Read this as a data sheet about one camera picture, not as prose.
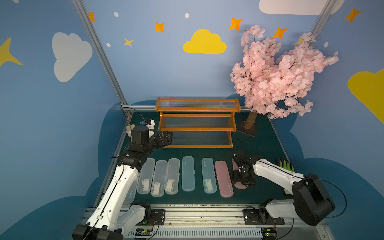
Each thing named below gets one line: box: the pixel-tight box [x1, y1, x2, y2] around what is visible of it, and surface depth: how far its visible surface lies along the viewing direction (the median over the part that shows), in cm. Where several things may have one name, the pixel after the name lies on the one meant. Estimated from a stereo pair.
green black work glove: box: [276, 157, 295, 172], surface depth 94 cm
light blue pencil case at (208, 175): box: [201, 157, 218, 194], surface depth 90 cm
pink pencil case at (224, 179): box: [214, 160, 234, 198], surface depth 88 cm
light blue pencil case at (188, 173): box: [182, 156, 196, 192], surface depth 91 cm
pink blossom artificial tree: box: [230, 24, 339, 130], surface depth 71 cm
